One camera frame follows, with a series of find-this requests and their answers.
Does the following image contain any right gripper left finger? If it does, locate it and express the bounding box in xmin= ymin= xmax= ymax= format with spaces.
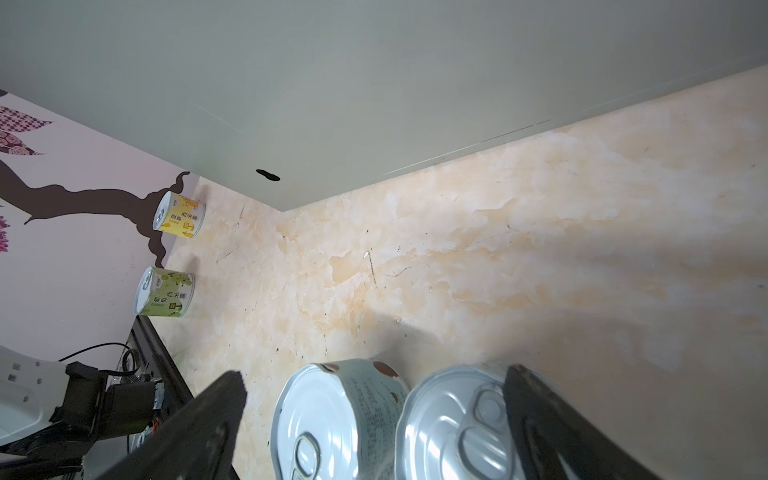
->
xmin=101 ymin=370 xmax=247 ymax=480

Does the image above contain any yellow label can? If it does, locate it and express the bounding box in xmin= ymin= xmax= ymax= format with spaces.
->
xmin=152 ymin=191 xmax=206 ymax=239

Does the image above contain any teal can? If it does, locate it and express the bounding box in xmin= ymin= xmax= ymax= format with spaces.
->
xmin=270 ymin=359 xmax=409 ymax=479
xmin=394 ymin=362 xmax=525 ymax=479

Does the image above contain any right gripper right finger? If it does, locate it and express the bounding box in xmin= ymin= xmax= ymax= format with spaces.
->
xmin=503 ymin=365 xmax=658 ymax=479

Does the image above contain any grey metal cabinet box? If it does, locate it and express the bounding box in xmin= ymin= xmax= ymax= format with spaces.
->
xmin=1 ymin=1 xmax=767 ymax=211

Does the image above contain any black mounting rail base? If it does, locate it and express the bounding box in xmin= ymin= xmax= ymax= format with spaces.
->
xmin=127 ymin=316 xmax=194 ymax=421

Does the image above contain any green label can left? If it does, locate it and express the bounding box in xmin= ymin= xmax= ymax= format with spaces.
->
xmin=134 ymin=266 xmax=195 ymax=318

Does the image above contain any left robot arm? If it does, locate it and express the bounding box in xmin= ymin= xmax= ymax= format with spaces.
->
xmin=1 ymin=347 xmax=165 ymax=479

